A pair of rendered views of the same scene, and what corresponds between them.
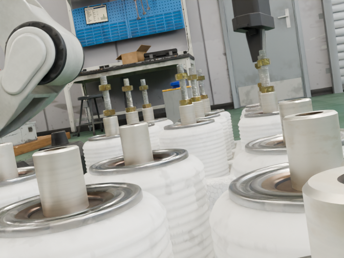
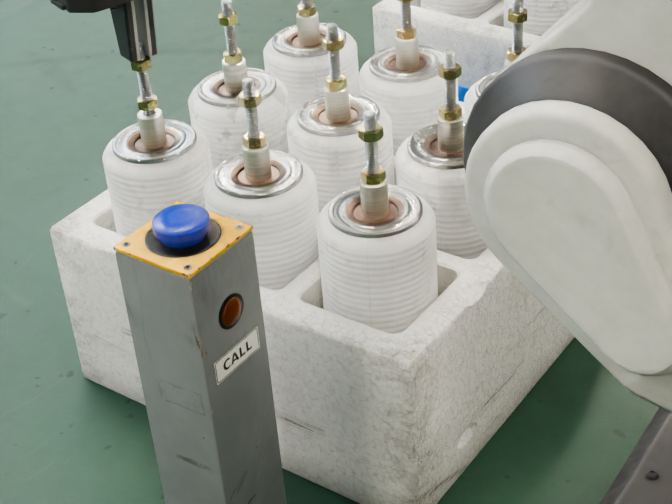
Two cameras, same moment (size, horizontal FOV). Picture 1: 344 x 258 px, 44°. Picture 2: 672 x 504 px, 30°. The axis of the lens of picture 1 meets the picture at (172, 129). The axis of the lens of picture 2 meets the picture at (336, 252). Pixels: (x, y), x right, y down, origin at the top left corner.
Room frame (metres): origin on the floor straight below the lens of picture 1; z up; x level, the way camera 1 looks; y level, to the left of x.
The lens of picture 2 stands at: (1.64, 0.38, 0.79)
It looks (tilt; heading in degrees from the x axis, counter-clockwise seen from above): 34 degrees down; 206
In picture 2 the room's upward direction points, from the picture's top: 5 degrees counter-clockwise
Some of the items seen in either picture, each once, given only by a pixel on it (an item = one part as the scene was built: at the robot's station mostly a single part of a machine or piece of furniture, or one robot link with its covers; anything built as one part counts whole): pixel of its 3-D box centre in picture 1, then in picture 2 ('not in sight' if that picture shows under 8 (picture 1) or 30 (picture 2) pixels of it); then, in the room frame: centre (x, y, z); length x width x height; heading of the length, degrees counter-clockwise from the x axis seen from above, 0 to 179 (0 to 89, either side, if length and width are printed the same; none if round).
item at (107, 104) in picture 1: (107, 101); (517, 36); (0.64, 0.09, 0.31); 0.01 x 0.01 x 0.08
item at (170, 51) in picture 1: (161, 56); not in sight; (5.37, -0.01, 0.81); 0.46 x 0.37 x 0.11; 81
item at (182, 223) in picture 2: (178, 85); (182, 229); (1.03, -0.03, 0.32); 0.04 x 0.04 x 0.02
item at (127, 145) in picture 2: (265, 104); (154, 142); (0.83, -0.19, 0.25); 0.08 x 0.08 x 0.01
